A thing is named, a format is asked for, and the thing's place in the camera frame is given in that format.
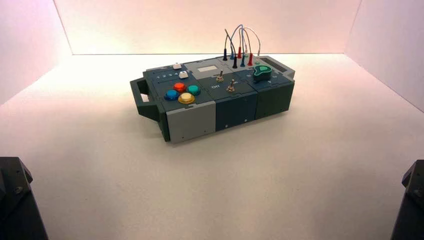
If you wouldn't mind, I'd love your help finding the red jumper wire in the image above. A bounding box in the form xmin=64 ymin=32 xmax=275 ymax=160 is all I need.
xmin=236 ymin=27 xmax=254 ymax=67

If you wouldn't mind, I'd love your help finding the green rotary knob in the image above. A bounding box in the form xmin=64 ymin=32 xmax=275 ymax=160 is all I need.
xmin=253 ymin=65 xmax=273 ymax=83

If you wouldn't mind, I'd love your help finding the yellow round push button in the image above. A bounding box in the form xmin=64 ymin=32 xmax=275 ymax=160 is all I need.
xmin=178 ymin=92 xmax=196 ymax=105

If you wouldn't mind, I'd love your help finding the blue jumper wire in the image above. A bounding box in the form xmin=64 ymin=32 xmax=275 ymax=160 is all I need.
xmin=229 ymin=24 xmax=246 ymax=68

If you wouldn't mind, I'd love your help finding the white jumper wire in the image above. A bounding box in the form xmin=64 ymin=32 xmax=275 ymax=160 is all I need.
xmin=243 ymin=27 xmax=262 ymax=65

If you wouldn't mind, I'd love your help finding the dark blue-grey control box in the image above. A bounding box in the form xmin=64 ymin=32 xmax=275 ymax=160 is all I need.
xmin=129 ymin=56 xmax=296 ymax=145

